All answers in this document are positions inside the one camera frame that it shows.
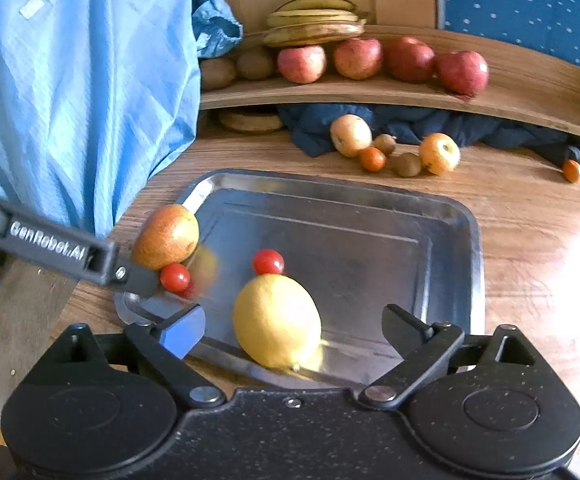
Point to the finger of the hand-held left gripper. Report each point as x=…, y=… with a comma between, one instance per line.
x=137, y=276

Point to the large brown kiwi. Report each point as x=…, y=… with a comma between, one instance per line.
x=218, y=74
x=256, y=63

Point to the small brown kiwi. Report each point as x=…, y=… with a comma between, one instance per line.
x=384, y=144
x=408, y=165

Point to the metal tray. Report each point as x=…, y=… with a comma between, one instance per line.
x=345, y=260

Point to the light blue striped coat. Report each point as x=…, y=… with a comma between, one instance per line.
x=95, y=85

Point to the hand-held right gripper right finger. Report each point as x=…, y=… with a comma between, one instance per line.
x=405, y=330

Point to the blue white-dotted board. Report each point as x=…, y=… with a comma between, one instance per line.
x=519, y=0

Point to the red cherry tomato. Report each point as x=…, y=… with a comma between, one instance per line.
x=269, y=262
x=175, y=277

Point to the red apple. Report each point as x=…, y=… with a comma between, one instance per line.
x=301, y=64
x=410, y=60
x=462, y=72
x=358, y=58

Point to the small orange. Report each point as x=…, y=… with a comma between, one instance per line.
x=372, y=159
x=573, y=171

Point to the yellow lemon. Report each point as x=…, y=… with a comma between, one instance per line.
x=277, y=320

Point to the yellow banana bunch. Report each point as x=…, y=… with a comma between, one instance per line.
x=315, y=30

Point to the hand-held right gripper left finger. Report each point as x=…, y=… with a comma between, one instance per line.
x=184, y=332

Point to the wooden shelf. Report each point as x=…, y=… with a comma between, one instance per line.
x=369, y=95

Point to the flat brown round pad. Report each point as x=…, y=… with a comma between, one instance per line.
x=251, y=121

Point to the yellow apple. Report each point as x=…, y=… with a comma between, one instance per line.
x=439, y=154
x=351, y=135

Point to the crumpled blue elastic cloth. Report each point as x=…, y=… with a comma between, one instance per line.
x=217, y=25

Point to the orange-green mango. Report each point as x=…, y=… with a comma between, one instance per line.
x=166, y=237

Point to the dark blue cloth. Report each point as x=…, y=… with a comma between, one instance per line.
x=315, y=130

